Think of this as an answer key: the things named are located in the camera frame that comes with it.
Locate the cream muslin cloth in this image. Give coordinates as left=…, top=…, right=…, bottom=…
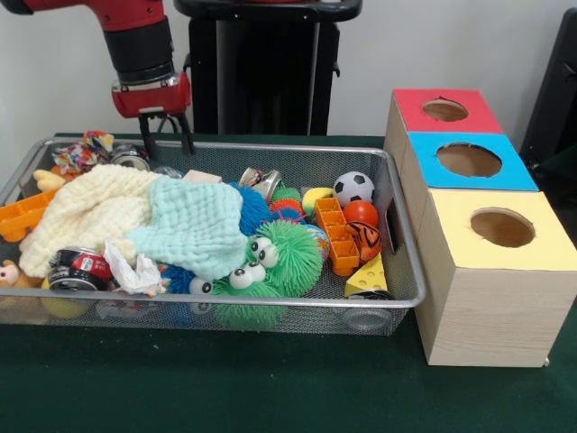
left=18, top=165, right=161, bottom=279

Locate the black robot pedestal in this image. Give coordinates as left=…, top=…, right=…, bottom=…
left=183, top=14, right=342, bottom=136

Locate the mint green muslin cloth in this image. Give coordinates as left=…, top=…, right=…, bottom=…
left=126, top=173, right=249, bottom=281

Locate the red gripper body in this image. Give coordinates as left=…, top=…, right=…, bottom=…
left=111, top=72, right=192, bottom=119

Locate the small green spiky ball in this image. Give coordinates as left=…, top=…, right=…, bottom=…
left=210, top=263, right=280, bottom=330

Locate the small soccer ball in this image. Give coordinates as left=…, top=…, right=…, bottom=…
left=334, top=171, right=376, bottom=208

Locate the large green spiky ball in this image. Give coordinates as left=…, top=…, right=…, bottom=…
left=248, top=216, right=324, bottom=297

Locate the orange toy block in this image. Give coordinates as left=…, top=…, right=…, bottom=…
left=315, top=197, right=362, bottom=276

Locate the wooden box with three holes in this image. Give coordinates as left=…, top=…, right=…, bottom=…
left=385, top=88, right=577, bottom=368

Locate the yellow cheese wedge toy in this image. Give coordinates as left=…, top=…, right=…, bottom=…
left=344, top=253, right=389, bottom=299

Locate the small red ball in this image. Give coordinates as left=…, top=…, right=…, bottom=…
left=343, top=199, right=380, bottom=228

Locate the shallow clear mesh bin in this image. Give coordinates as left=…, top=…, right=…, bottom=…
left=0, top=137, right=427, bottom=336

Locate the red and black soda can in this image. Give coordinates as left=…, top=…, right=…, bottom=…
left=48, top=247, right=114, bottom=293

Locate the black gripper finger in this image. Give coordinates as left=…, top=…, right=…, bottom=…
left=138, top=115, right=158, bottom=161
left=175, top=111, right=196, bottom=156

